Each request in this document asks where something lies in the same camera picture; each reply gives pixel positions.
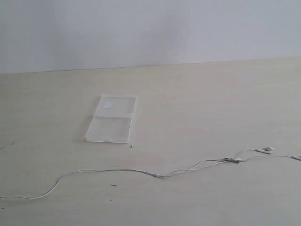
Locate white wired earphones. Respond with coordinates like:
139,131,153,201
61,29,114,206
1,146,301,200

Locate clear plastic storage case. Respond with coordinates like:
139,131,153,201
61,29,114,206
85,94,137,144

